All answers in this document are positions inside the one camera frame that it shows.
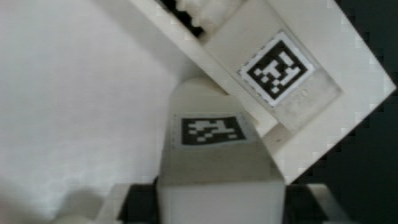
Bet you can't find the white leg with tag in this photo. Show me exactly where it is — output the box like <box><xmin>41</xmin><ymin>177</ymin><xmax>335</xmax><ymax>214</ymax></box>
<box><xmin>156</xmin><ymin>78</ymin><xmax>284</xmax><ymax>224</ymax></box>

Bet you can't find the white square tabletop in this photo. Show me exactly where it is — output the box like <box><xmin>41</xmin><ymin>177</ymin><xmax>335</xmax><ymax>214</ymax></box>
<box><xmin>0</xmin><ymin>0</ymin><xmax>398</xmax><ymax>224</ymax></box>

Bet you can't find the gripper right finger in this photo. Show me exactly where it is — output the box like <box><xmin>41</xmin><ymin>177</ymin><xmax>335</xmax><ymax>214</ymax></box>
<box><xmin>307</xmin><ymin>184</ymin><xmax>355</xmax><ymax>224</ymax></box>

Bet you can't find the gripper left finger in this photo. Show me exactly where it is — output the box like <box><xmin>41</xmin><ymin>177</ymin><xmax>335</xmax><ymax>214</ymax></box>
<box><xmin>94</xmin><ymin>184</ymin><xmax>131</xmax><ymax>224</ymax></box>

